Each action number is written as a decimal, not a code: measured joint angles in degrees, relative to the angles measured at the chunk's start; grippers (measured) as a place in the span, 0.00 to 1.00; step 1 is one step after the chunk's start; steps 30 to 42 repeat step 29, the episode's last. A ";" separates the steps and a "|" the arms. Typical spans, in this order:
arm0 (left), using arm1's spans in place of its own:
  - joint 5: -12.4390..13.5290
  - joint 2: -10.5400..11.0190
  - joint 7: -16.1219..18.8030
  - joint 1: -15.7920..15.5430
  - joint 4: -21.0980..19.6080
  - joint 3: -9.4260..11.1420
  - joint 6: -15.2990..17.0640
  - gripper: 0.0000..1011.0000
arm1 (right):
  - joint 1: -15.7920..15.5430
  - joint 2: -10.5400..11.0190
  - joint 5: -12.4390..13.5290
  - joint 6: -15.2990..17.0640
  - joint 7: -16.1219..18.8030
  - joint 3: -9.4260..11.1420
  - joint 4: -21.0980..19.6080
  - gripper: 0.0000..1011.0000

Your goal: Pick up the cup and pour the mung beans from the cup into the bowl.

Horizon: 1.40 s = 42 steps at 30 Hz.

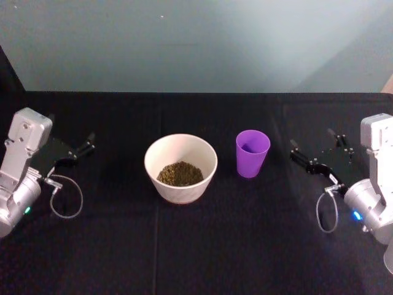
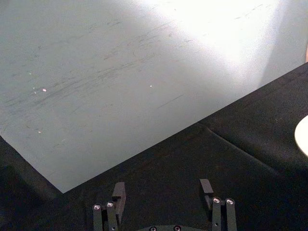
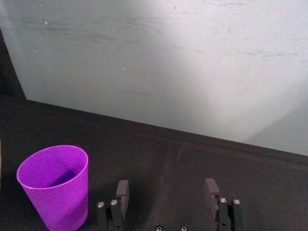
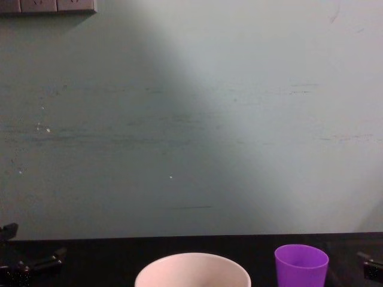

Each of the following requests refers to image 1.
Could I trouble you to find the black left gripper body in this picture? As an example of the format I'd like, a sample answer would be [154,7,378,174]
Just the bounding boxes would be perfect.
[31,136,78,179]

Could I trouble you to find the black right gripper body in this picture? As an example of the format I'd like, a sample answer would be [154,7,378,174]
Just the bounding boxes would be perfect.
[309,146,371,190]

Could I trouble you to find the purple plastic cup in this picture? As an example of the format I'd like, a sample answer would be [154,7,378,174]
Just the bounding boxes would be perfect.
[235,130,271,179]

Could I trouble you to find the black side panel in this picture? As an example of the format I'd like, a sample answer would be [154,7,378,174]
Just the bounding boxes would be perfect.
[0,44,27,93]

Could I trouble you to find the pale tan object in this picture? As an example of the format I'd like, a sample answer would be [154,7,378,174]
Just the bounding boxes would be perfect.
[379,75,393,93]

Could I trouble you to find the green-brown beans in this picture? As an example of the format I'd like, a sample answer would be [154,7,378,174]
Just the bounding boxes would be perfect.
[156,160,204,187]

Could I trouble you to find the white round bowl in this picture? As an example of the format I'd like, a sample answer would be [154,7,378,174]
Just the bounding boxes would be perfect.
[144,133,219,205]

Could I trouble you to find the black table cloth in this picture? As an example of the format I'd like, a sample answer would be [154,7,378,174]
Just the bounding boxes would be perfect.
[0,91,393,295]

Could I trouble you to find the thin left gripper cable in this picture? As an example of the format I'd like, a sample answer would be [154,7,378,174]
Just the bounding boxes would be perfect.
[42,175,84,220]

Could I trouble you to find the thin gripper cable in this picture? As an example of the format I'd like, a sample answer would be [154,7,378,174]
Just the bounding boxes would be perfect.
[316,183,346,234]
[42,175,84,220]

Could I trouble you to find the thin right gripper cable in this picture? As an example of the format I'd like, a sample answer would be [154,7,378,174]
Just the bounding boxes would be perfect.
[316,183,346,234]

